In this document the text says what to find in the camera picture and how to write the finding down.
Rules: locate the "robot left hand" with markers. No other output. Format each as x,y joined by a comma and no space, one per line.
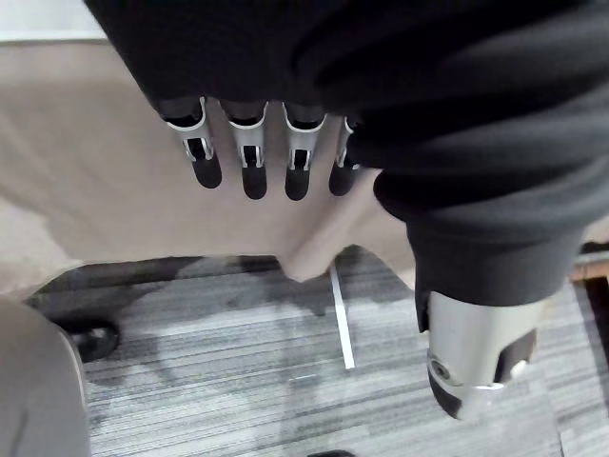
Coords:
380,71

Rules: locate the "beige bed skirt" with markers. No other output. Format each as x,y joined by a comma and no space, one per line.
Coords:
95,166

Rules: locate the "white bed sheet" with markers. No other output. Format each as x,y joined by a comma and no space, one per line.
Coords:
38,19

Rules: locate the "white floor tape strip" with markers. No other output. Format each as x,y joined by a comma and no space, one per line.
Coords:
342,319

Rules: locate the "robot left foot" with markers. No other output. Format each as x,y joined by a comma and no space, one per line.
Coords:
95,340

